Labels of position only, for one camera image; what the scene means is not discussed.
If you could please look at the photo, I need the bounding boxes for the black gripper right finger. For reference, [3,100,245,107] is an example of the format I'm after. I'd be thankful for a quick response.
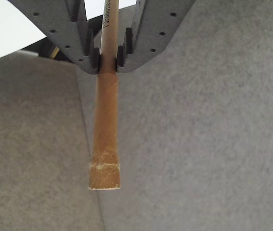
[116,0,197,74]

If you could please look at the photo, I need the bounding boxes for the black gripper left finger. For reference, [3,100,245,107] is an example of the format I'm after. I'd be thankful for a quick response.
[7,0,102,76]

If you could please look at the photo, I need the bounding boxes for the brown paper pen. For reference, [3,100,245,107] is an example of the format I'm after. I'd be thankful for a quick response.
[87,0,122,191]

